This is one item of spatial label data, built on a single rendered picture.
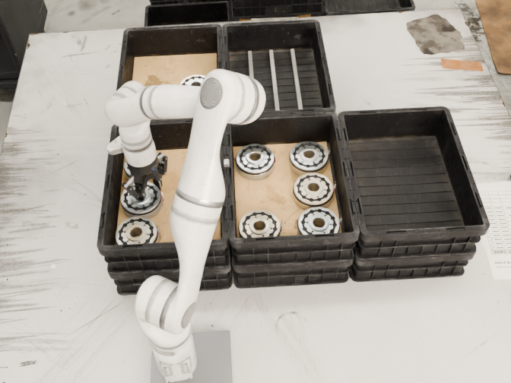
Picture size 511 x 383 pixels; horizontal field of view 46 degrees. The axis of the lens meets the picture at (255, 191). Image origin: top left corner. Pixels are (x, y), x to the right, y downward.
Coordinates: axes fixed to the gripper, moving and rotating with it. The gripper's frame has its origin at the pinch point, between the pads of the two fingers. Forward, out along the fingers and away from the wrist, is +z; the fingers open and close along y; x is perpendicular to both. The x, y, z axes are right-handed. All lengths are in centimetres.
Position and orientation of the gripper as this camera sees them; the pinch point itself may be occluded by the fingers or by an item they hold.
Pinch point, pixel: (150, 191)
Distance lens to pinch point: 155.9
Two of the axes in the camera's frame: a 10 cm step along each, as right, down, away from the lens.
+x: -7.7, -5.0, 3.9
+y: 6.3, -6.2, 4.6
